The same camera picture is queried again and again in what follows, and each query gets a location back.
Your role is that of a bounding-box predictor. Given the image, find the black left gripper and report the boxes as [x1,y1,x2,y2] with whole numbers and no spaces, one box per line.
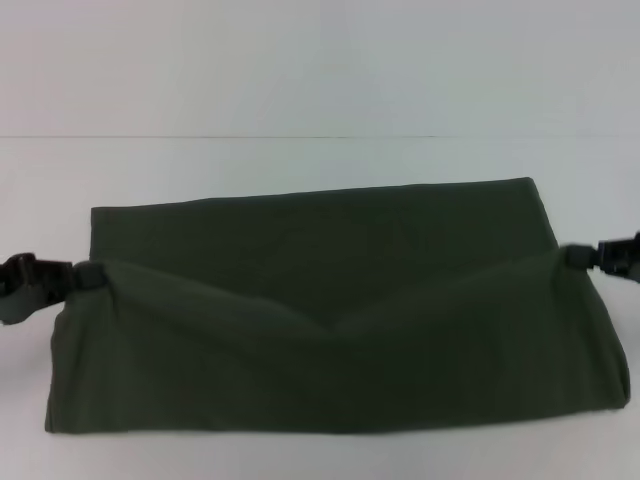
[0,253,109,307]

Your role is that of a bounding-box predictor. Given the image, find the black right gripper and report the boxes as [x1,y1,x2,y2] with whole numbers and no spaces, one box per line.
[563,230,640,277]

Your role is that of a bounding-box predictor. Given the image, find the dark green t-shirt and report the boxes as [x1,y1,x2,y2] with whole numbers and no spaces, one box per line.
[42,176,632,436]

